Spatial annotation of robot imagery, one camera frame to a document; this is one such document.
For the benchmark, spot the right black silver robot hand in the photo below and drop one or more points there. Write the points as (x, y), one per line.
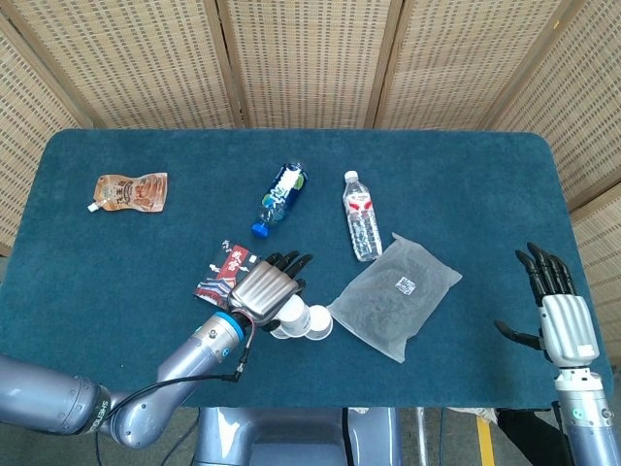
(567, 330)

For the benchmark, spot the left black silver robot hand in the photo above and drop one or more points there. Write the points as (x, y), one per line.
(262, 291)

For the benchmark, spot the blue cap labelled plastic bottle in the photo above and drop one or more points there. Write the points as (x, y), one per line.
(281, 196)

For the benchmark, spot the clear water bottle red label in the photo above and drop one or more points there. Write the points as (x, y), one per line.
(363, 218)

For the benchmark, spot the frosted zip bag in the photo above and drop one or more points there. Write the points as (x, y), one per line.
(388, 301)

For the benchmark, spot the grey-blue robot torso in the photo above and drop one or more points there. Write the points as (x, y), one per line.
(291, 437)

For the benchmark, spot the brown spout pouch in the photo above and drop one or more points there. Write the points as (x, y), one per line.
(131, 192)

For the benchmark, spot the blue table cloth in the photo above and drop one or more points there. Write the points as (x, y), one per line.
(461, 194)

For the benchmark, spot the metal table leg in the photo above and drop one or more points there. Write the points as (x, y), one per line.
(421, 437)

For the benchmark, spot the bamboo folding screen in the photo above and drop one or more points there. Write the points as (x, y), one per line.
(310, 58)

